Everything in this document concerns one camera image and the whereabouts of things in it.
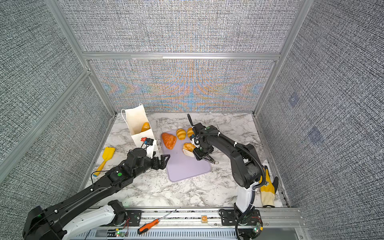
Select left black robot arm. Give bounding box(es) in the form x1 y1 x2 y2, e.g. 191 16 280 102
22 148 170 240

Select yellow object behind right arm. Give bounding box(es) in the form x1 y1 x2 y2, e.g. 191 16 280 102
261 166 279 208

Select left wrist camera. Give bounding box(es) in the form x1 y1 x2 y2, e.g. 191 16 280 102
141 137 156 159

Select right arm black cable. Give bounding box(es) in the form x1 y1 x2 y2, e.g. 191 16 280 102
187 113 268 193

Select steel tongs with white tips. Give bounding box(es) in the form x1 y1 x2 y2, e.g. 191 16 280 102
183 149 219 165

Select yellow silicone spatula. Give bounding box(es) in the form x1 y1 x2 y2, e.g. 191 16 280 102
92 147 116 177

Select orange handled screwdriver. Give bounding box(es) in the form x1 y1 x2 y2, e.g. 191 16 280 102
137 210 178 235

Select lilac plastic tray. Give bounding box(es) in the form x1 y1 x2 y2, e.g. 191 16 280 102
161 130 211 182

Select white paper bag with flower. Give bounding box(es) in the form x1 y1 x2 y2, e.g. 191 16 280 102
121 104 159 152

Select golden knotted puff pastry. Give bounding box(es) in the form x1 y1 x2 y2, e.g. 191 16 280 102
183 143 196 154

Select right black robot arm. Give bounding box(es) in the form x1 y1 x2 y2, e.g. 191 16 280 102
191 123 267 214

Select small orange square object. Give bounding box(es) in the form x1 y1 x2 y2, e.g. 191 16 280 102
201 216 208 224

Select large striped croissant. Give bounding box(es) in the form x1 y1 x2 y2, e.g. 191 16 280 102
141 122 151 132

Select dark orange triangular pastry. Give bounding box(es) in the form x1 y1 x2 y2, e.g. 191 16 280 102
161 133 178 150

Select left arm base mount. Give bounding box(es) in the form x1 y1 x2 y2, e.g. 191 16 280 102
106 200 143 240

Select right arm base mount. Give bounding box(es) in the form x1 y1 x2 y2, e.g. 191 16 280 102
219 208 264 240

